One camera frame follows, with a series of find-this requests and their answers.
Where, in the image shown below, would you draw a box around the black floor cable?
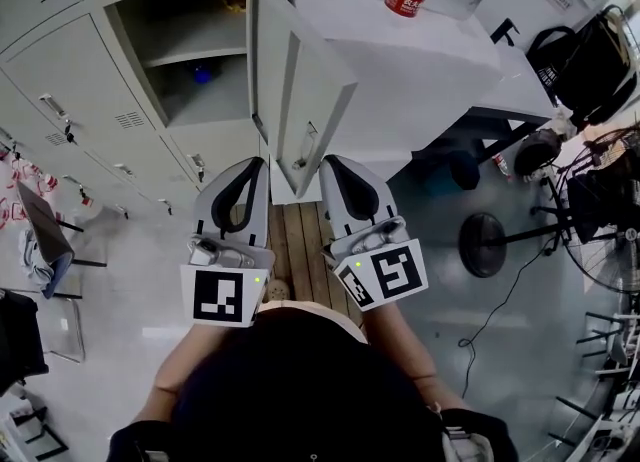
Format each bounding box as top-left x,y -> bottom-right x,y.
456,244 -> 557,402

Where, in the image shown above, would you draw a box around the wooden plank platform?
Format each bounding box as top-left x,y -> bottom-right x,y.
232,199 -> 367,332

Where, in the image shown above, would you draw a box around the white table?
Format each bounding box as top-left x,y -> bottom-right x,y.
292,0 -> 557,162

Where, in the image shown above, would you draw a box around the person's dark shirt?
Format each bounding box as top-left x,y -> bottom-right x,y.
107,307 -> 519,462

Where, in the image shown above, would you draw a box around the grey crumpled cloth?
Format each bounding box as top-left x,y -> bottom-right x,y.
17,227 -> 57,287

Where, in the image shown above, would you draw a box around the person's left forearm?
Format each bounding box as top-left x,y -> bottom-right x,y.
152,320 -> 236,396

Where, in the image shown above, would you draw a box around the cluster of red label bottles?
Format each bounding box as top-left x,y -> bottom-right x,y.
0,147 -> 64,227

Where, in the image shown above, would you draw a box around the black metal chair frame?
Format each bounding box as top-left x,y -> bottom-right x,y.
9,403 -> 69,462

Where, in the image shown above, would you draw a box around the grey shoulder strap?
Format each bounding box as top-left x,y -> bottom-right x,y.
442,423 -> 496,462

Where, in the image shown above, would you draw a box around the black metal frame desk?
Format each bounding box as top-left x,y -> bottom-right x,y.
546,309 -> 640,462

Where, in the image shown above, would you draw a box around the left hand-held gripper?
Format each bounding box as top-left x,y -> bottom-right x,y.
179,155 -> 277,327

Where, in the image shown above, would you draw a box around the grey chair with blue seat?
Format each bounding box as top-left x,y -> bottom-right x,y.
16,177 -> 109,365

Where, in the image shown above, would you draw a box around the yellow crumpled wrapper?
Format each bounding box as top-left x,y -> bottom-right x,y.
214,0 -> 249,17

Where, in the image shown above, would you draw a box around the black standing fan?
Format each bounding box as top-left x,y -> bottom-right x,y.
458,124 -> 640,297

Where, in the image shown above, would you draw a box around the person's beige trousers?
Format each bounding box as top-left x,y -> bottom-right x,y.
257,298 -> 370,346

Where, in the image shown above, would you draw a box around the dark grey bag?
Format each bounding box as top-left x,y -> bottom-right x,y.
514,126 -> 564,177

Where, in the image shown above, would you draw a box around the person's left shoe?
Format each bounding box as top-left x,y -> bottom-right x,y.
266,277 -> 293,304

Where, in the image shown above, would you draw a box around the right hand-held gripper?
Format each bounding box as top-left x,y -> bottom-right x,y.
318,154 -> 431,313

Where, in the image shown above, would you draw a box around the person's right forearm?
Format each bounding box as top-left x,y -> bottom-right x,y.
360,302 -> 441,394

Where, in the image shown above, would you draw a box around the small red label bottle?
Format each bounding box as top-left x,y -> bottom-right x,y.
491,151 -> 512,181

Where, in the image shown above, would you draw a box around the black draped garment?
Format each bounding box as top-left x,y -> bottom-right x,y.
0,289 -> 52,394

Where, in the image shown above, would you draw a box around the black office chair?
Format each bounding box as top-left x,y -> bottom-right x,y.
529,164 -> 640,259

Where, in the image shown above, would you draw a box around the black table clamp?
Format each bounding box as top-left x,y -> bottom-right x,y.
491,16 -> 523,49

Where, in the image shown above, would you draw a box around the dark blue bin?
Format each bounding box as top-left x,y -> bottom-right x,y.
446,151 -> 482,192

